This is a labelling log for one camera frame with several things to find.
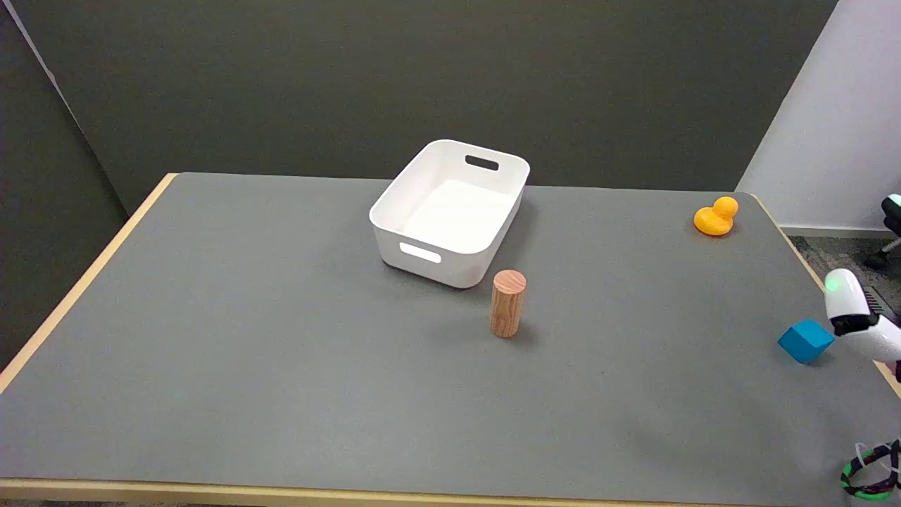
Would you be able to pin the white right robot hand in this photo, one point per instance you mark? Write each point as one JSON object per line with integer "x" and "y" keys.
{"x": 855, "y": 310}

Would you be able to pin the blue cube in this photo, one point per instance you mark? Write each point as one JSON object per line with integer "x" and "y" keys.
{"x": 802, "y": 339}

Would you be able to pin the metal floor vent grille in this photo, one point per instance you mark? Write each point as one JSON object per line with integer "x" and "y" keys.
{"x": 878, "y": 301}

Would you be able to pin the black chair caster leg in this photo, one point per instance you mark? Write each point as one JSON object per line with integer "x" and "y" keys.
{"x": 880, "y": 258}

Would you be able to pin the orange rubber duck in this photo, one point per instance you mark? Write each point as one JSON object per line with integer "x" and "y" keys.
{"x": 714, "y": 220}

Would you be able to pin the wooden cylinder block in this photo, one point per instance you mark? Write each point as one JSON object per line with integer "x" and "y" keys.
{"x": 507, "y": 306}

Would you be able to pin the white plastic storage bin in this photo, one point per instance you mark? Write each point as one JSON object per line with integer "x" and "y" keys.
{"x": 450, "y": 218}

